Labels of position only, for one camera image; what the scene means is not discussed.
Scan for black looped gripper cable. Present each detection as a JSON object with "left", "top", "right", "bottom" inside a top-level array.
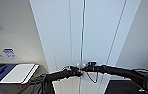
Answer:
[{"left": 85, "top": 70, "right": 100, "bottom": 84}]

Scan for white wardrobe door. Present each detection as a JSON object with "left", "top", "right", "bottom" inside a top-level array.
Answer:
[
  {"left": 80, "top": 0, "right": 143, "bottom": 94},
  {"left": 28, "top": 0, "right": 84, "bottom": 94}
]

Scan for white folding table orange legs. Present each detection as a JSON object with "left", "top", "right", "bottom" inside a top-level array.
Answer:
[{"left": 0, "top": 63, "right": 40, "bottom": 92}]

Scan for blue white wall sign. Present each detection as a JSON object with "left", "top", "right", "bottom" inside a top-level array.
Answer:
[{"left": 2, "top": 48, "right": 17, "bottom": 60}]

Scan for white wardrobe body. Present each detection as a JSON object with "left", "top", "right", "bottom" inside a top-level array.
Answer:
[{"left": 28, "top": 0, "right": 143, "bottom": 94}]

